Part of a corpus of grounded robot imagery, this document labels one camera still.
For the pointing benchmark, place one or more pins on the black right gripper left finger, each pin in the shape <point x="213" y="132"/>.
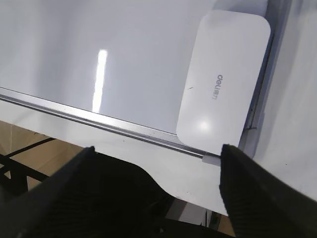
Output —
<point x="60" y="207"/>

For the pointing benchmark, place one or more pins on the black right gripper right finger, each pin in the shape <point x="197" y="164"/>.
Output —
<point x="258" y="204"/>

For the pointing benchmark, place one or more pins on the white rectangular whiteboard eraser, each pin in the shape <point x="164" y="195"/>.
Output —
<point x="225" y="64"/>

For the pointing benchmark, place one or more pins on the white whiteboard with aluminium frame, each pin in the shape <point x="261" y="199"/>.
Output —
<point x="117" y="65"/>

